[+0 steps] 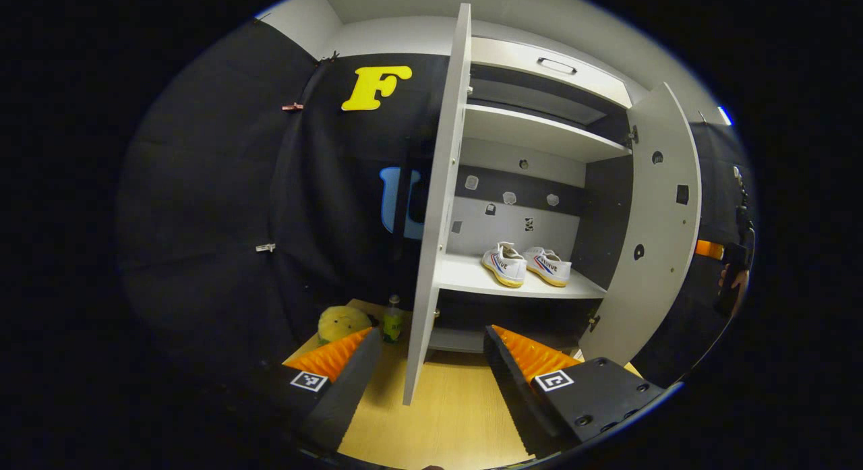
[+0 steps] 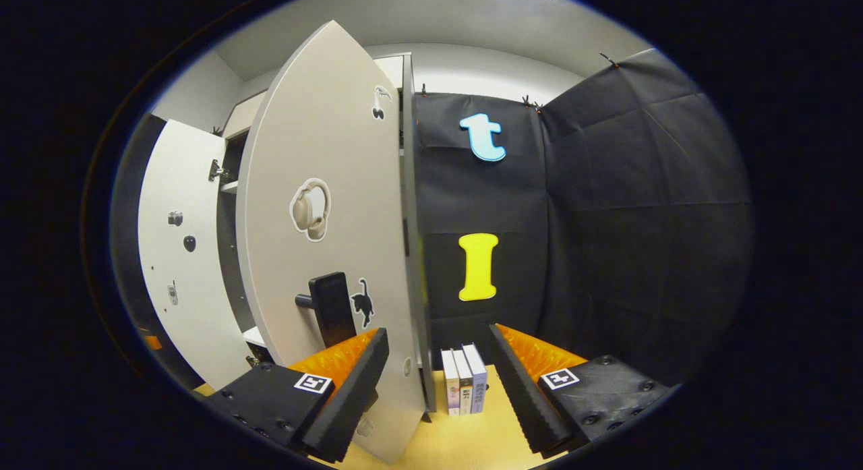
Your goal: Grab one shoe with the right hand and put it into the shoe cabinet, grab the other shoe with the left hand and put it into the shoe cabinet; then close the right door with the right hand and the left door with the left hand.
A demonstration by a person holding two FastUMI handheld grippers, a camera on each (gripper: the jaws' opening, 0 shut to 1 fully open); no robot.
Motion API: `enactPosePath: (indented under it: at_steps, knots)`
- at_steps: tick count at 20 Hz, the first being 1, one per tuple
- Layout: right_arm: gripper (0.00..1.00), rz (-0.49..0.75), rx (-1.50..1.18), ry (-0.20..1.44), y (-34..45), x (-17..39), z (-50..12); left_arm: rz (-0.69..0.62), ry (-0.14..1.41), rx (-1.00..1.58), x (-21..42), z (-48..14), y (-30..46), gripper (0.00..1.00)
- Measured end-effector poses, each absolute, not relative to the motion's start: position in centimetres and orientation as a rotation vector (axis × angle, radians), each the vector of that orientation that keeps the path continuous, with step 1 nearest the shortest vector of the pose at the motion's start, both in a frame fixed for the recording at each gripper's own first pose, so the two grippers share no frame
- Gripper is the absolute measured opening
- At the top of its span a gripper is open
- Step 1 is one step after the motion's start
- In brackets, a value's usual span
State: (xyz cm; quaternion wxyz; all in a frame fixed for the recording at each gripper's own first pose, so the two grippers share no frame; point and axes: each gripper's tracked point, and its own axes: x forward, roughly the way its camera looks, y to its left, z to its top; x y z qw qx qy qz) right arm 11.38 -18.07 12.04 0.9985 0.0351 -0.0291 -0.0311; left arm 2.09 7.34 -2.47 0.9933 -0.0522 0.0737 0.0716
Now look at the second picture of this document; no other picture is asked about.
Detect white shoe cabinet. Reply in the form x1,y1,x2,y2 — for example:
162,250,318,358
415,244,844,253
214,52,436,417

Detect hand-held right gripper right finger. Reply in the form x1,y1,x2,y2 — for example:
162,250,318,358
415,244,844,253
487,323,675,457

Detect lavender book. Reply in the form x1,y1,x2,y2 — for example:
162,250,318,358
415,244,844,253
463,343,488,414

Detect beige book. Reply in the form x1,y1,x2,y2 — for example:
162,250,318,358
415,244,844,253
452,349,474,415

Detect cabinet door with headphone sticker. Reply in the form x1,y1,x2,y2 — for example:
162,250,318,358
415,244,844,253
236,20,422,464

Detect white pink book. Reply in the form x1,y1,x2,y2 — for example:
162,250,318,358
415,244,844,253
442,349,460,417

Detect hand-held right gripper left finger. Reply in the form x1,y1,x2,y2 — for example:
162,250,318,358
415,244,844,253
202,327,390,464

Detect cabinet door with camera sticker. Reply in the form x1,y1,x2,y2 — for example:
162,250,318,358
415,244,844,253
138,119,254,390

